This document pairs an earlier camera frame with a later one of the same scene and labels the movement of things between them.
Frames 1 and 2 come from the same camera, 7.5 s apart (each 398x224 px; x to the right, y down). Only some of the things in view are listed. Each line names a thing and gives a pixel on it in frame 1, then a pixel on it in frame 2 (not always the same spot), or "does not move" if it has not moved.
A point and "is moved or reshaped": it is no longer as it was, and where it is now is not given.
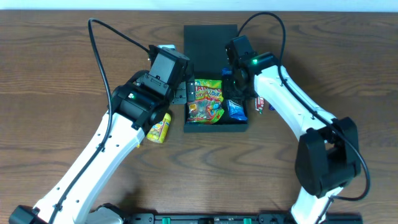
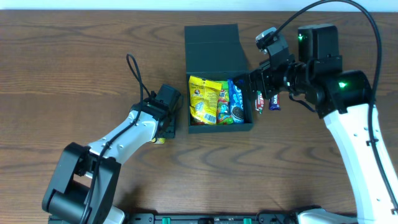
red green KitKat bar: [259, 104] does not move
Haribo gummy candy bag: [208, 107] to [224, 116]
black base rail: [235, 218] does not move
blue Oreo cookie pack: [236, 110] is moved or reshaped
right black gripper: [234, 90] to [258, 82]
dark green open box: [206, 45] does not move
